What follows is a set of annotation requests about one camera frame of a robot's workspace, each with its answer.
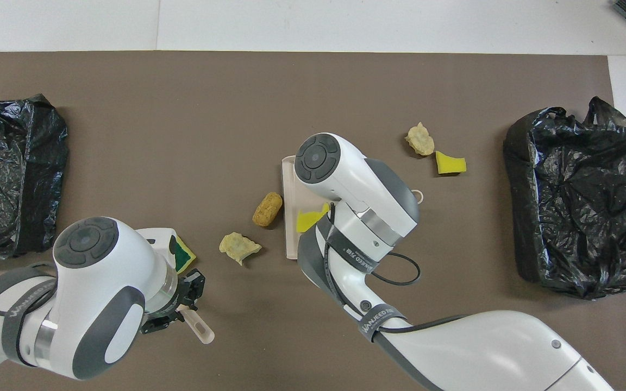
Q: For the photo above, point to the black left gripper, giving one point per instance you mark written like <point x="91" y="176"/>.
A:
<point x="181" y="296"/>

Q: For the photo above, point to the yellow sponge with green pad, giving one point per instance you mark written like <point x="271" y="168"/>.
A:
<point x="184" y="254"/>

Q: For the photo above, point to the pale yellow foam chunk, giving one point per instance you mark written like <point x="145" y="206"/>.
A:
<point x="420" y="140"/>
<point x="238" y="247"/>

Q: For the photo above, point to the beige plastic dustpan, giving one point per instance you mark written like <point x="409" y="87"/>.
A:
<point x="290" y="206"/>

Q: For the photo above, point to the notched yellow sponge piece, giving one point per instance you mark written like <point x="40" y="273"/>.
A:
<point x="308" y="220"/>

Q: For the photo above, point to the yellow sponge wedge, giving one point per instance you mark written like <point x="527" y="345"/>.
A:
<point x="449" y="164"/>

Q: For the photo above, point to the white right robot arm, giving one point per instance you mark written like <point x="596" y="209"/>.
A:
<point x="356" y="179"/>

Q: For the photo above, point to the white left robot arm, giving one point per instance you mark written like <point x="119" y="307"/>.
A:
<point x="101" y="282"/>

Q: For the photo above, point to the black bag-lined bin, crumpled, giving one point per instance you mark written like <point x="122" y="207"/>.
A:
<point x="579" y="206"/>

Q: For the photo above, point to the brown paper table mat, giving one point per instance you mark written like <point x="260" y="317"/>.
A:
<point x="128" y="108"/>

